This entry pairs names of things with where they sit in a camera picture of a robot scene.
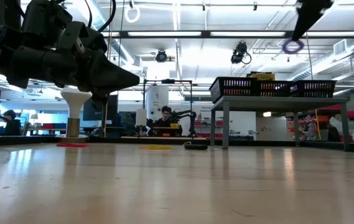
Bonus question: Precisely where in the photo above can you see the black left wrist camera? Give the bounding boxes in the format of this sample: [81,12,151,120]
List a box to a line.
[66,21,108,54]

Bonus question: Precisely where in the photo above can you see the black hanging cable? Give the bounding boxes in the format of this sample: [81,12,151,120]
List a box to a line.
[116,0,126,68]

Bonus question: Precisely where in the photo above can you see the white bulb brass lamp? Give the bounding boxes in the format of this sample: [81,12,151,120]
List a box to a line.
[55,86,93,144]

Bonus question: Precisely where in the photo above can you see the black overhead camera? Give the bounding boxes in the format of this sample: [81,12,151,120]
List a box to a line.
[155,49,168,63]

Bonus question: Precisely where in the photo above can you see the Crayola crayon box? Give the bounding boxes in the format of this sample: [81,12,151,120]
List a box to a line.
[246,71,276,82]

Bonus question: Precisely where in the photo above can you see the red storage bin shelf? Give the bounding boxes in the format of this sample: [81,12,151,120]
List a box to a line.
[287,104,354,142]

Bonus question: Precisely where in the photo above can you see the black table frame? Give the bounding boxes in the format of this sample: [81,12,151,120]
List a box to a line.
[0,133,354,154]

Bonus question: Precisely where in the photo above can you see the person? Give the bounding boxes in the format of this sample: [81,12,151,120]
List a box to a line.
[147,105,184,137]
[1,109,22,136]

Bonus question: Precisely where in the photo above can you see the red rubber band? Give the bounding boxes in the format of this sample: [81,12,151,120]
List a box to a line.
[57,142,90,148]

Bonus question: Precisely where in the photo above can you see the black overhead frame beam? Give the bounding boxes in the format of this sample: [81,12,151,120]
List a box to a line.
[100,29,354,39]

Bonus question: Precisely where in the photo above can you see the black background rig frame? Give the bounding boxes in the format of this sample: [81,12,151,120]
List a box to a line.
[142,78,193,128]

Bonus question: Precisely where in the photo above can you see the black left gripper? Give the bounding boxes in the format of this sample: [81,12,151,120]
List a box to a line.
[7,21,141,108]

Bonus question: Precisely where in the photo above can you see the black coil bracelet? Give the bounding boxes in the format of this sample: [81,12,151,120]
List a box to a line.
[182,141,209,151]

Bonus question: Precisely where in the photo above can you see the yellow pole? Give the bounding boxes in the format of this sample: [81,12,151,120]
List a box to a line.
[314,108,322,141]

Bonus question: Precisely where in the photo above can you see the black ceiling camera with cable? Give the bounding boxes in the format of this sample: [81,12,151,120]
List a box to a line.
[230,41,253,65]

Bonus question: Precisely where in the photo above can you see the yellow rubber band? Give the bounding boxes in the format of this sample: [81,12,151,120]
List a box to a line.
[139,144,173,151]

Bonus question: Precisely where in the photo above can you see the grey metal shelf riser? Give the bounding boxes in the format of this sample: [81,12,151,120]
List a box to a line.
[210,95,351,152]

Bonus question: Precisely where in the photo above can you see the white paper sheet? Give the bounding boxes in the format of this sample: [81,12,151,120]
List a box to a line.
[135,108,147,127]

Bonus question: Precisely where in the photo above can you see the black slotted plastic basket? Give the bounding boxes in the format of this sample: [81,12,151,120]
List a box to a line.
[289,79,337,99]
[256,80,293,98]
[209,77,258,104]

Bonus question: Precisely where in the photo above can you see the black monitor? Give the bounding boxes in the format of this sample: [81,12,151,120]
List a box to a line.
[82,95,119,122]

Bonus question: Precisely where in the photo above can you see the tan hanging cord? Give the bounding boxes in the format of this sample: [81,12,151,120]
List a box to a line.
[305,30,315,80]

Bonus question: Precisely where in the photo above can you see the purple coil bracelet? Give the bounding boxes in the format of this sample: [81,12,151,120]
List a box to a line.
[281,38,305,55]

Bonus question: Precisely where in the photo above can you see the white column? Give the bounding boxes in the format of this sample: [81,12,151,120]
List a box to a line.
[145,62,170,125]

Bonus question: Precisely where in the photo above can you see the white cable ring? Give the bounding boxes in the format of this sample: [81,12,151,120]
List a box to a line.
[124,4,141,24]

